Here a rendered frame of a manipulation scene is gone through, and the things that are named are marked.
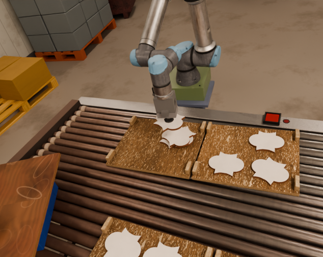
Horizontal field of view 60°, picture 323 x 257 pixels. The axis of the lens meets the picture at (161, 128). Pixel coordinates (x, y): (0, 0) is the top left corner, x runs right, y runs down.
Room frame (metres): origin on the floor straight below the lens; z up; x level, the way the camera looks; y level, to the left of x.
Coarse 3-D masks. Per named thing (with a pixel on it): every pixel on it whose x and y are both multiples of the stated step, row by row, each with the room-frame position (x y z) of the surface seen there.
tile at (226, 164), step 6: (216, 156) 0.84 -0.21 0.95; (222, 156) 0.84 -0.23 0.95; (228, 156) 0.83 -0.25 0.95; (234, 156) 0.82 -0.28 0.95; (210, 162) 0.82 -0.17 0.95; (216, 162) 0.81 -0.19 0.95; (222, 162) 0.80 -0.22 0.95; (228, 162) 0.79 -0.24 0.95; (234, 162) 0.79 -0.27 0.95; (240, 162) 0.78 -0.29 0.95; (216, 168) 0.78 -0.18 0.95; (222, 168) 0.77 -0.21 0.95; (228, 168) 0.76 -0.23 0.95; (234, 168) 0.75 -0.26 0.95; (240, 168) 0.75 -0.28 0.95; (228, 174) 0.73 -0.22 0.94
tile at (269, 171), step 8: (256, 160) 0.77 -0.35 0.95; (264, 160) 0.76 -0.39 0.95; (272, 160) 0.75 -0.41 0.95; (256, 168) 0.73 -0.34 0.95; (264, 168) 0.72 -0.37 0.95; (272, 168) 0.71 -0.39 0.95; (280, 168) 0.70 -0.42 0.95; (256, 176) 0.69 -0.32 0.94; (264, 176) 0.68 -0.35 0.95; (272, 176) 0.67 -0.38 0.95; (280, 176) 0.66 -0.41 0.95; (288, 176) 0.65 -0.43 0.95
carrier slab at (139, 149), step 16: (128, 128) 1.19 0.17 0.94; (144, 128) 1.16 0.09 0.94; (160, 128) 1.13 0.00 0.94; (192, 128) 1.07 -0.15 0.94; (128, 144) 1.07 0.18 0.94; (144, 144) 1.04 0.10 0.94; (160, 144) 1.01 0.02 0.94; (192, 144) 0.96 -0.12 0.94; (112, 160) 0.98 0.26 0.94; (128, 160) 0.95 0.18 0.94; (144, 160) 0.93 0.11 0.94; (160, 160) 0.91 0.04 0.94; (176, 160) 0.88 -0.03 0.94; (192, 160) 0.86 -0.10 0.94; (176, 176) 0.80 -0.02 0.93
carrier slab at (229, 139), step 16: (224, 128) 1.02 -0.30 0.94; (240, 128) 0.99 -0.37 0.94; (256, 128) 0.97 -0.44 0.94; (208, 144) 0.94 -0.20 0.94; (224, 144) 0.91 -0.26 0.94; (240, 144) 0.89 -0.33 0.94; (288, 144) 0.82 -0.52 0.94; (208, 160) 0.84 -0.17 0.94; (288, 160) 0.74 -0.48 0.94; (192, 176) 0.77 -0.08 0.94; (208, 176) 0.75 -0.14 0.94; (224, 176) 0.73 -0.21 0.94; (240, 176) 0.72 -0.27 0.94; (288, 192) 0.60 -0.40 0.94
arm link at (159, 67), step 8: (160, 56) 1.02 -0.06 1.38; (152, 64) 0.98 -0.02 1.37; (160, 64) 0.97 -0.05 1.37; (168, 64) 1.01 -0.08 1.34; (152, 72) 0.98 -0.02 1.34; (160, 72) 0.97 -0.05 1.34; (168, 72) 0.99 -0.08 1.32; (152, 80) 0.99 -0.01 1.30; (160, 80) 0.97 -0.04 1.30; (168, 80) 0.98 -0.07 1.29
